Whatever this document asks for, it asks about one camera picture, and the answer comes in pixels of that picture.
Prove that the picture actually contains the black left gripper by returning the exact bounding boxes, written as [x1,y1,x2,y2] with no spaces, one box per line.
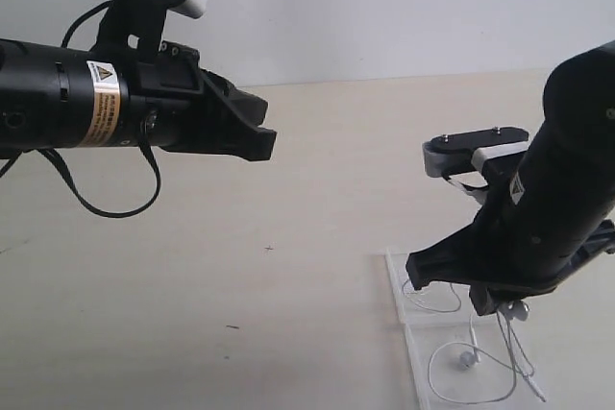
[119,41,277,161]

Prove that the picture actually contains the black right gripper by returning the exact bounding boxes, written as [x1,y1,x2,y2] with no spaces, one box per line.
[406,179,614,317]

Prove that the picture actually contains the white wired earphones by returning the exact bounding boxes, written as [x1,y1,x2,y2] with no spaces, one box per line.
[401,279,549,405]

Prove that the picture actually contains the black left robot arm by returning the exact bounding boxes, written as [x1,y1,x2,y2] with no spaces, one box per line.
[1,39,277,161]

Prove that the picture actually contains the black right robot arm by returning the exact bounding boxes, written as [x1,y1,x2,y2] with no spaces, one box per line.
[406,42,614,316]

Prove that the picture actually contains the clear plastic storage case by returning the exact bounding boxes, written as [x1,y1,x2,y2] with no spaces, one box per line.
[372,249,554,410]

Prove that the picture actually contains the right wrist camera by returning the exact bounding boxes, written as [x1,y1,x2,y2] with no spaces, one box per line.
[422,127,529,205]

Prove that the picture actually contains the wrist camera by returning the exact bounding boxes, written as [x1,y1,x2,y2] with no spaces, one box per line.
[94,0,209,62]
[422,127,529,205]

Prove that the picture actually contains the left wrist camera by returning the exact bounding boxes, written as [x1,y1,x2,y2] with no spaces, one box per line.
[94,0,209,62]

